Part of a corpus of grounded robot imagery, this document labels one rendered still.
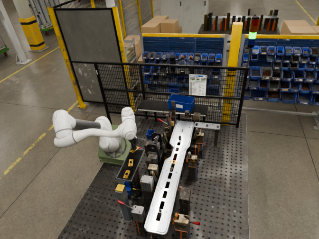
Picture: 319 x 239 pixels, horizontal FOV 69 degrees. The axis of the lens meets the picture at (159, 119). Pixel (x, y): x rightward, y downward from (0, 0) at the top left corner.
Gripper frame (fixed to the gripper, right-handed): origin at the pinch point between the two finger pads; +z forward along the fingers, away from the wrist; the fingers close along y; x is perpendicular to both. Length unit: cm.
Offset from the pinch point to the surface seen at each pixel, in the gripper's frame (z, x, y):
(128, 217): 49, -37, 19
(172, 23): 23, 409, -261
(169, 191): 26, -5, 43
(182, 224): 21, -25, 70
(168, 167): 25.6, 15.0, 26.2
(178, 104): 13, 94, -18
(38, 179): 125, -52, -177
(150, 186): 19.0, -14.9, 30.2
